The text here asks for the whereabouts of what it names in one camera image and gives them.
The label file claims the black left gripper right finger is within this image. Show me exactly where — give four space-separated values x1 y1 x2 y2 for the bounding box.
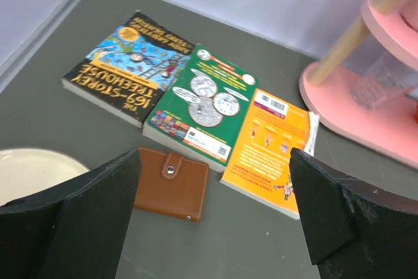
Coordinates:
289 148 417 278

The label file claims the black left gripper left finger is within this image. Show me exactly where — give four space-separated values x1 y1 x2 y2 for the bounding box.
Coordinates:
1 150 141 278

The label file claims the green paperback book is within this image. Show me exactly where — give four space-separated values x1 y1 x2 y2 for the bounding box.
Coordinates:
142 44 259 172

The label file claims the cream floral plate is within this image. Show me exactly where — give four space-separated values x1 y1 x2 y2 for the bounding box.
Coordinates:
1 148 89 205

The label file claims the brown leather wallet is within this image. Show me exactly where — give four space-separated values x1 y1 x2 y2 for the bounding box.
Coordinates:
134 147 210 222

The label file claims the pink three-tier shelf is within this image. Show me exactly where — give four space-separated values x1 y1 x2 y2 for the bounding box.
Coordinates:
299 0 417 167

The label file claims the orange paperback book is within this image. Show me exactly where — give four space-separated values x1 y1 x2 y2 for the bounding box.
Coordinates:
220 89 319 220

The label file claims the clear glass cup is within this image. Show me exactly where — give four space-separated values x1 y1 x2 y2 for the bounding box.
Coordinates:
351 52 417 110

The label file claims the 169-storey treehouse book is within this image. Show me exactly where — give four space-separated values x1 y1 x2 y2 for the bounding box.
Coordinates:
61 10 195 127

